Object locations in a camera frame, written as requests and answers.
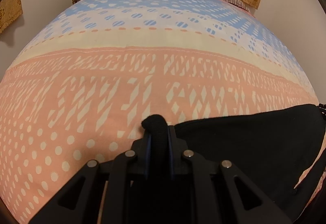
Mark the black pants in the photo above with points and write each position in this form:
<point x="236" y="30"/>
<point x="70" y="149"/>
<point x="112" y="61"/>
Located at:
<point x="280" y="151"/>

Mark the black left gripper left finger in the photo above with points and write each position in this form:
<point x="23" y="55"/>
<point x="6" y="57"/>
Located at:
<point x="81" y="199"/>

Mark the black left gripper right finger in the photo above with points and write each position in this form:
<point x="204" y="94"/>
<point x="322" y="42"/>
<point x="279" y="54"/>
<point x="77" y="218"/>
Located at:
<point x="218" y="192"/>

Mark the beige side curtain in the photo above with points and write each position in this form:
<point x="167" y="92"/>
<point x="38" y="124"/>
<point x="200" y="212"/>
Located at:
<point x="10" y="10"/>

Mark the pink blue patterned bedspread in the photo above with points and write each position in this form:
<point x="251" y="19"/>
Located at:
<point x="81" y="88"/>

